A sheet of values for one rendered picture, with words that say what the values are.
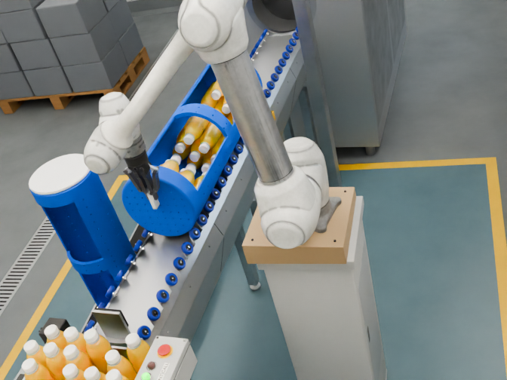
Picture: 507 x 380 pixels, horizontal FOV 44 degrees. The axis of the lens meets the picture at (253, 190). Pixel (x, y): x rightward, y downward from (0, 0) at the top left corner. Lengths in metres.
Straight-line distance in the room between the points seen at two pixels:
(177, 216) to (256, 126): 0.71
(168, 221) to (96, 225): 0.61
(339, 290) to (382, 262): 1.28
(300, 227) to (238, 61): 0.48
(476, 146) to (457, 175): 0.30
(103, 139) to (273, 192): 0.51
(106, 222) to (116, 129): 1.08
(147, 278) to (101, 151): 0.60
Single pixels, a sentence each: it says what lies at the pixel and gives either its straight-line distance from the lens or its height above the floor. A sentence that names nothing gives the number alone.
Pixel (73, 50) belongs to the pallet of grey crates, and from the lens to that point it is 5.51.
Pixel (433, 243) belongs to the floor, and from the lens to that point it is 3.43.
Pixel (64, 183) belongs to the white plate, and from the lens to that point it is 2.71.
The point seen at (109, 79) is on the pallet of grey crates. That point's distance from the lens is 5.51.
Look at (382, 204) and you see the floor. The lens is 3.69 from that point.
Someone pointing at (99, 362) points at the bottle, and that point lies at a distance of 1.96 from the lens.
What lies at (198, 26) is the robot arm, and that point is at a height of 1.85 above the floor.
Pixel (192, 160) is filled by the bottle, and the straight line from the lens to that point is 2.55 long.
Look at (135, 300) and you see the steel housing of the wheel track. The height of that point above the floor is 0.93.
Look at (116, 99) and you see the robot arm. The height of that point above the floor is 1.57.
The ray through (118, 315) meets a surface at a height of 1.05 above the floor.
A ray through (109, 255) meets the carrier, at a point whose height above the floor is 0.62.
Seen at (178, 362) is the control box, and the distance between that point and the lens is 1.72.
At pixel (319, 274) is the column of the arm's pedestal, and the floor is 0.93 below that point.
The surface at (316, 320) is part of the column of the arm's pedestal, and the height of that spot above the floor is 0.69.
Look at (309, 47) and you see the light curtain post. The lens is 2.87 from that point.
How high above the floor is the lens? 2.38
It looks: 37 degrees down
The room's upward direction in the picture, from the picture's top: 16 degrees counter-clockwise
